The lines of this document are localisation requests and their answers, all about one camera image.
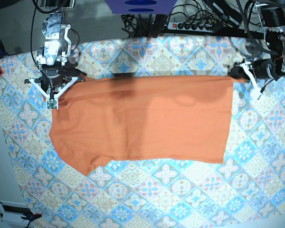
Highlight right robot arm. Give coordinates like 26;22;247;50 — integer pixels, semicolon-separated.
36;0;82;94

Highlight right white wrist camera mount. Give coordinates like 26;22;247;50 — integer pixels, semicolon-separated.
24;76;85;110

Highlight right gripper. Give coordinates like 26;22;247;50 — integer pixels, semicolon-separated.
40;68;83;93

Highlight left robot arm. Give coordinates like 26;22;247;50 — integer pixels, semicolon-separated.
229;0;285;81

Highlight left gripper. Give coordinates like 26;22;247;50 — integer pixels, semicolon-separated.
229;59;281;81

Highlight blue plastic box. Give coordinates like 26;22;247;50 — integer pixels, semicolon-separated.
105;0;176;15

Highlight orange T-shirt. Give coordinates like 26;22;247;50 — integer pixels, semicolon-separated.
49;76;235;175

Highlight patterned blue tablecloth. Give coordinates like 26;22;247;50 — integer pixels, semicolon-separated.
0;35;285;228

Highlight white power strip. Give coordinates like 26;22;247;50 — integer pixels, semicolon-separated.
166;22;212;32

